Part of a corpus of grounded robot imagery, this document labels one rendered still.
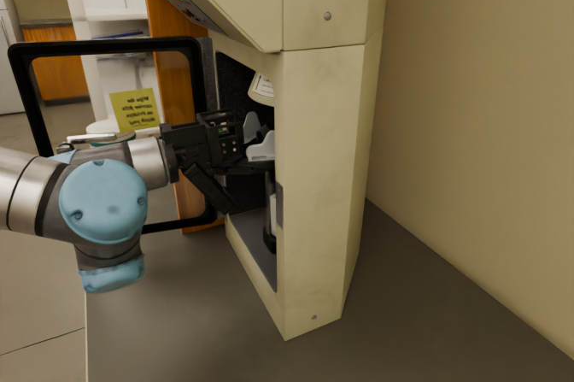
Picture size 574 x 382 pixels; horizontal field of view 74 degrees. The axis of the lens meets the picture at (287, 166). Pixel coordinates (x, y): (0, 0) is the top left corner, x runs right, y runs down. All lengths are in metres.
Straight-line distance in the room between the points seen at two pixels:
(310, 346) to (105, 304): 0.39
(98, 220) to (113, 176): 0.04
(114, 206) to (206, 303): 0.43
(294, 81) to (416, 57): 0.49
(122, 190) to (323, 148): 0.26
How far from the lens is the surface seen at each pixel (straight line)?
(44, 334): 2.23
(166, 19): 0.78
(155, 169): 0.56
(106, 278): 0.51
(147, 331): 0.76
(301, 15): 0.45
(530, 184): 0.77
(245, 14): 0.42
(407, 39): 0.92
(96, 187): 0.39
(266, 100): 0.57
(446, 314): 0.79
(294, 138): 0.48
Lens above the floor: 1.49
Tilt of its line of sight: 27 degrees down
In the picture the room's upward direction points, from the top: straight up
